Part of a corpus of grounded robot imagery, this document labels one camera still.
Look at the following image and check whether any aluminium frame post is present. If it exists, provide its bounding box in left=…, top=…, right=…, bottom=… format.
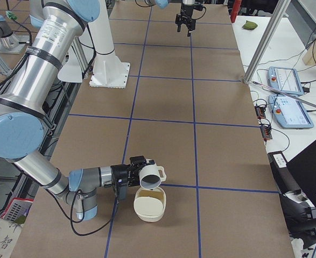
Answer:
left=243, top=0, right=291, bottom=84

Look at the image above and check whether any white ribbed mug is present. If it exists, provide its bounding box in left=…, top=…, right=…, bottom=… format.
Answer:
left=139, top=164, right=166, bottom=190

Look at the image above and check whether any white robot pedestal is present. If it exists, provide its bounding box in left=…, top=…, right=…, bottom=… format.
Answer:
left=89, top=1, right=130, bottom=89

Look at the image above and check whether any lower teach pendant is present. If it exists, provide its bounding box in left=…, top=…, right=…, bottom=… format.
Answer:
left=268, top=94, right=314, bottom=129

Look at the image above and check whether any upper teach pendant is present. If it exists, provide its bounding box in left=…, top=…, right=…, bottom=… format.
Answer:
left=268, top=66, right=304, bottom=96

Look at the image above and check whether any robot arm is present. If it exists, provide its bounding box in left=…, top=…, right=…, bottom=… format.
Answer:
left=0, top=1, right=148, bottom=221
left=135, top=0, right=207, bottom=37

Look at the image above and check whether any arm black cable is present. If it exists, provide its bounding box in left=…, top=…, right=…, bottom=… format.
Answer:
left=55, top=188, right=121, bottom=237

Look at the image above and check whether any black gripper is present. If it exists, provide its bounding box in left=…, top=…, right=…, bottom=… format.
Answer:
left=110, top=156, right=148, bottom=200
left=175, top=9, right=196, bottom=37

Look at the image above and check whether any green bean bag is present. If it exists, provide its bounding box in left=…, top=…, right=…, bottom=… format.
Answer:
left=242, top=20, right=258, bottom=31

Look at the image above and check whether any black office chair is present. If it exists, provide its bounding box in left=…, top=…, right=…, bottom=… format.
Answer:
left=280, top=140, right=316, bottom=248

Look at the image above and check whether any cream oval bowl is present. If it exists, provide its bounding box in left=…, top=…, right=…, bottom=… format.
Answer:
left=134, top=187, right=166, bottom=223

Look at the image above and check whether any teach pendant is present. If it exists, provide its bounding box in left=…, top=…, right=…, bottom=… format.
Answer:
left=268, top=94, right=314, bottom=129
left=268, top=66, right=304, bottom=96

